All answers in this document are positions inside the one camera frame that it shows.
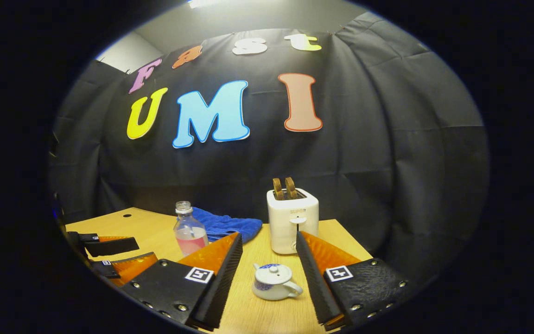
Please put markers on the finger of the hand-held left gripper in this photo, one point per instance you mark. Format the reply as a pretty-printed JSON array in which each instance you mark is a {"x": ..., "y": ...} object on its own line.
[
  {"x": 132, "y": 269},
  {"x": 111, "y": 247}
]

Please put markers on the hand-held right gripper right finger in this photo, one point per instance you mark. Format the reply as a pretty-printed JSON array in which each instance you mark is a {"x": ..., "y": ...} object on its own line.
[{"x": 315, "y": 283}]

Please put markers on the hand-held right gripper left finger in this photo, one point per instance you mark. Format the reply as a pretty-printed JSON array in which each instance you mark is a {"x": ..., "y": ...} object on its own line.
[{"x": 220, "y": 283}]

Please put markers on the clear plastic water bottle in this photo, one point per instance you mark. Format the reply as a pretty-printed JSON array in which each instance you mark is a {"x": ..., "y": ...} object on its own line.
[{"x": 188, "y": 227}]

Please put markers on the blue towel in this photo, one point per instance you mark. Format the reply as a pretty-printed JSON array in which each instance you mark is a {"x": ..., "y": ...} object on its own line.
[{"x": 230, "y": 225}]

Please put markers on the white toaster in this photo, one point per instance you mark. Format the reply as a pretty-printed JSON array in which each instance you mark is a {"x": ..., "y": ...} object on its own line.
[{"x": 278, "y": 227}]

